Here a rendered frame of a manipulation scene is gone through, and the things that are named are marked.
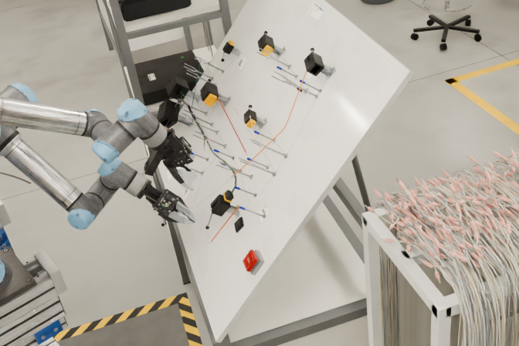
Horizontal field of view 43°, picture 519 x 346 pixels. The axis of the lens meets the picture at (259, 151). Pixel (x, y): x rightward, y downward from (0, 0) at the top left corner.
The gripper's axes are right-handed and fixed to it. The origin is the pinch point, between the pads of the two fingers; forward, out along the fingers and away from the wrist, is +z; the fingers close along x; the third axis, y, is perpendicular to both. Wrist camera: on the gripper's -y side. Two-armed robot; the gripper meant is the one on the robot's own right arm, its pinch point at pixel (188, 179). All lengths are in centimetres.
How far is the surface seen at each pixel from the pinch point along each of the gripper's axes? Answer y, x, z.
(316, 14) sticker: 58, 44, -1
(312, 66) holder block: 51, 11, -8
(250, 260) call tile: 8.5, -26.3, 17.6
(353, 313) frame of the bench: 24, -32, 58
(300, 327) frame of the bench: 8, -34, 50
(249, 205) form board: 10.5, -2.2, 20.5
